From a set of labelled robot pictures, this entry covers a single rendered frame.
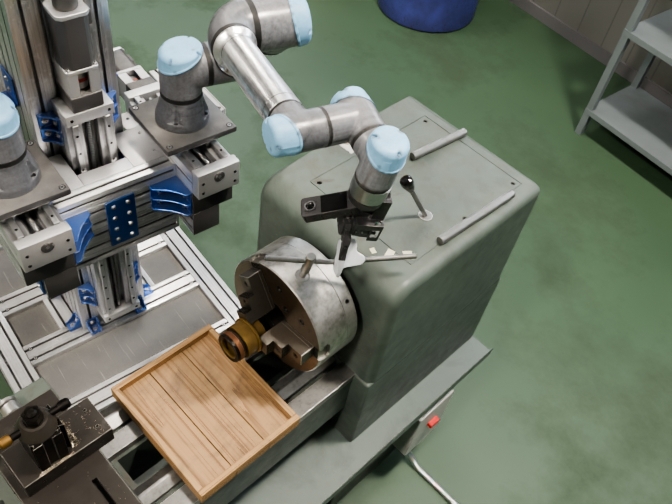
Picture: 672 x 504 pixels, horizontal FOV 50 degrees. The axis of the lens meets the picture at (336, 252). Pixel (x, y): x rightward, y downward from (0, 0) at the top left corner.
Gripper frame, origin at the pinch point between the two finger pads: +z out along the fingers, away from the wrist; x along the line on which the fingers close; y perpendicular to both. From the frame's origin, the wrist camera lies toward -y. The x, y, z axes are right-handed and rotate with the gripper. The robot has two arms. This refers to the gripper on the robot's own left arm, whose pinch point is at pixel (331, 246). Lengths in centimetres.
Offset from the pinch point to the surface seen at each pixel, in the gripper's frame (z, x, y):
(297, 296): 13.0, -5.3, -4.9
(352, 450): 77, -20, 24
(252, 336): 24.4, -10.1, -13.3
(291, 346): 23.8, -12.5, -4.4
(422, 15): 152, 283, 119
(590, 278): 130, 79, 167
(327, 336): 19.8, -11.6, 3.3
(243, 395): 47, -16, -12
